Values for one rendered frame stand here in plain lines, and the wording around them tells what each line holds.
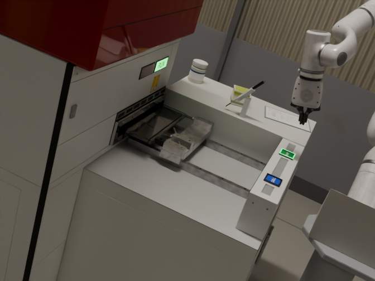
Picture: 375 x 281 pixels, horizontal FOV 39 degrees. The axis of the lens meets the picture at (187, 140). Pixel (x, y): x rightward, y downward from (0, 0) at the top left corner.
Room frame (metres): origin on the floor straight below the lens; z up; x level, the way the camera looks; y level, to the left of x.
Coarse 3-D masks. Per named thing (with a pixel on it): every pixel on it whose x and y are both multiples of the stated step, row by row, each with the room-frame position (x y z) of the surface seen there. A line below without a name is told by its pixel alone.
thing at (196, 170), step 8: (128, 144) 1.76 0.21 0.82; (136, 144) 1.76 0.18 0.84; (144, 144) 1.75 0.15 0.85; (144, 152) 1.75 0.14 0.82; (152, 152) 1.74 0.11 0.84; (168, 160) 1.72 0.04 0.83; (184, 168) 1.71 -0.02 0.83; (192, 168) 1.70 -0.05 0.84; (200, 168) 1.71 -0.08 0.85; (200, 176) 1.69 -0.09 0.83; (208, 176) 1.69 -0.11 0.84; (216, 176) 1.69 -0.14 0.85; (216, 184) 1.68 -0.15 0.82; (224, 184) 1.67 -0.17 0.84; (232, 184) 1.67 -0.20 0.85; (240, 192) 1.66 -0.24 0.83; (248, 192) 1.65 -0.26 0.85
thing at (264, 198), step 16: (288, 144) 1.93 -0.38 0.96; (272, 160) 1.73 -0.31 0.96; (288, 160) 1.78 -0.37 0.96; (288, 176) 1.64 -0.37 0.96; (256, 192) 1.45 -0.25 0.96; (272, 192) 1.48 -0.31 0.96; (256, 208) 1.43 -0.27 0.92; (272, 208) 1.42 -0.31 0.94; (240, 224) 1.44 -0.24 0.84; (256, 224) 1.43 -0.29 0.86
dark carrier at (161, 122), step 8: (144, 112) 1.93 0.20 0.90; (152, 112) 1.95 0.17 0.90; (160, 112) 1.98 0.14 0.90; (168, 112) 2.01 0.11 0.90; (176, 112) 2.03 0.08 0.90; (136, 120) 1.82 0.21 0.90; (144, 120) 1.85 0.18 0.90; (152, 120) 1.87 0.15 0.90; (160, 120) 1.90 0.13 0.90; (168, 120) 1.92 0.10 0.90; (128, 128) 1.74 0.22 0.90; (136, 128) 1.76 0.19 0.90; (144, 128) 1.78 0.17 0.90; (152, 128) 1.80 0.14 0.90; (160, 128) 1.82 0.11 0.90; (144, 136) 1.71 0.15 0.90; (152, 136) 1.74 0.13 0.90
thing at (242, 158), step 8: (176, 128) 2.00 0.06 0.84; (184, 128) 2.01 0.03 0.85; (208, 144) 1.97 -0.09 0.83; (216, 144) 1.96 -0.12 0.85; (224, 152) 1.95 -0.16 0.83; (232, 152) 1.95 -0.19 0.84; (240, 152) 1.96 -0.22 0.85; (240, 160) 1.94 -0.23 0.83; (248, 160) 1.93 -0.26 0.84; (256, 160) 1.93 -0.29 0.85; (256, 168) 1.92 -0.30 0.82
